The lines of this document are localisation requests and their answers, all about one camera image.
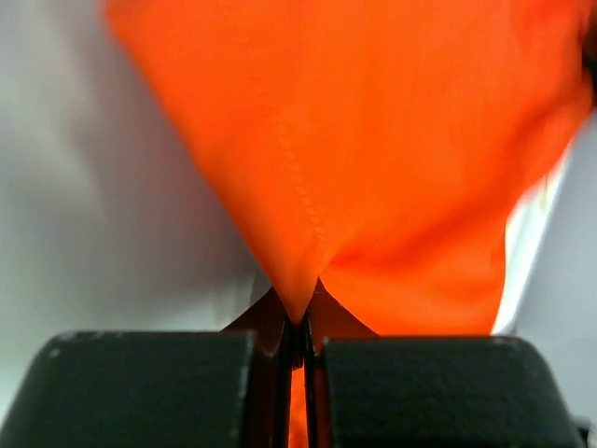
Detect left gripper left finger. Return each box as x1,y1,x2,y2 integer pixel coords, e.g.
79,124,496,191
7,291,293,448

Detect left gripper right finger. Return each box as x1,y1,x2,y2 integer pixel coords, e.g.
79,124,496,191
301,286,588,447

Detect orange shorts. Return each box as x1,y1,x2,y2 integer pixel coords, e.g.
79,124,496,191
104,0,597,448

